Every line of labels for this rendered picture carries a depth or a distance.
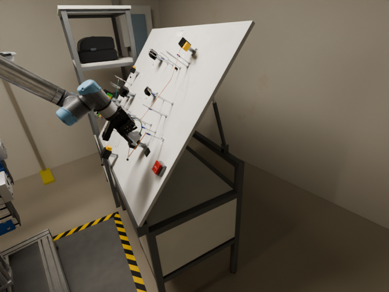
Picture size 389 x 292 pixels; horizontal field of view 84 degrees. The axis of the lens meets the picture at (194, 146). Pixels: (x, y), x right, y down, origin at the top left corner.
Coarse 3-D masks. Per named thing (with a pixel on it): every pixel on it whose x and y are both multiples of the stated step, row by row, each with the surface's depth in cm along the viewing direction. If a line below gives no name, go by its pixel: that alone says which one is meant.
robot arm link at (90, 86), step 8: (88, 80) 85; (80, 88) 82; (88, 88) 82; (96, 88) 84; (80, 96) 83; (88, 96) 83; (96, 96) 84; (104, 96) 87; (88, 104) 84; (96, 104) 86; (104, 104) 87
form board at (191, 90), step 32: (160, 32) 163; (192, 32) 124; (224, 32) 101; (160, 64) 143; (192, 64) 112; (224, 64) 93; (160, 96) 128; (192, 96) 103; (160, 128) 115; (192, 128) 95; (128, 160) 132; (160, 160) 105; (128, 192) 119; (160, 192) 99
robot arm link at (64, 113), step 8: (64, 104) 85; (72, 104) 83; (80, 104) 83; (56, 112) 83; (64, 112) 82; (72, 112) 83; (80, 112) 84; (88, 112) 87; (64, 120) 82; (72, 120) 84
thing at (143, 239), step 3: (141, 237) 133; (144, 237) 118; (141, 240) 139; (144, 240) 123; (141, 243) 144; (144, 243) 128; (147, 243) 115; (144, 246) 132; (147, 246) 118; (144, 249) 138; (147, 249) 122; (147, 252) 127; (147, 255) 132; (150, 258) 122; (150, 261) 127; (150, 264) 131; (153, 273) 128
